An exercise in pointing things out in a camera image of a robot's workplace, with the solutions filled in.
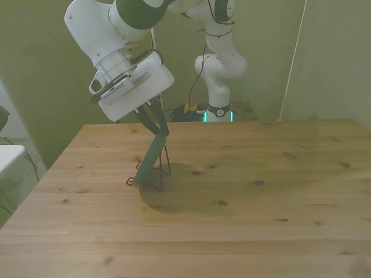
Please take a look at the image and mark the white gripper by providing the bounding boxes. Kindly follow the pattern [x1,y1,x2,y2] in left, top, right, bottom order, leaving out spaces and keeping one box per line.
[97,50,175,137]

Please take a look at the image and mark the yellow emergency stop button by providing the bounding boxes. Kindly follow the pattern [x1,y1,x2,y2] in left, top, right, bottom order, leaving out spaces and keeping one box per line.
[184,97,198,113]

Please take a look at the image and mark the white side furniture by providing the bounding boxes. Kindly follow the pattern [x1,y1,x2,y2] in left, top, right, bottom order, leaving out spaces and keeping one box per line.
[0,144,27,176]

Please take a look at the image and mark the thin white pole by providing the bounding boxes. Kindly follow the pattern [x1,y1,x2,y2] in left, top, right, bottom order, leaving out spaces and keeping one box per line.
[278,0,308,121]

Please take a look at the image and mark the coiled dark floor cables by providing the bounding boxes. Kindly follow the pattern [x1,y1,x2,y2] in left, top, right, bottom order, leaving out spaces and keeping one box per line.
[169,106,207,123]

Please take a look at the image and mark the black wire plate rack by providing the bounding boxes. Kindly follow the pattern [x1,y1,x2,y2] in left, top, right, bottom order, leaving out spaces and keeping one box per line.
[125,144,172,192]

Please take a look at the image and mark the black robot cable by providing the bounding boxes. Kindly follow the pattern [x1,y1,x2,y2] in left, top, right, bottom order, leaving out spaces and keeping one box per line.
[188,0,236,103]

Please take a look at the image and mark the thin dark floor cable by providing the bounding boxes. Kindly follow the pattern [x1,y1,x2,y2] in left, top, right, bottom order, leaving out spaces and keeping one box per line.
[0,135,41,215]

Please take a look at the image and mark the dark object at wall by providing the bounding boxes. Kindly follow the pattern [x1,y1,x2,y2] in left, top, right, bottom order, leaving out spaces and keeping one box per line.
[0,105,10,131]

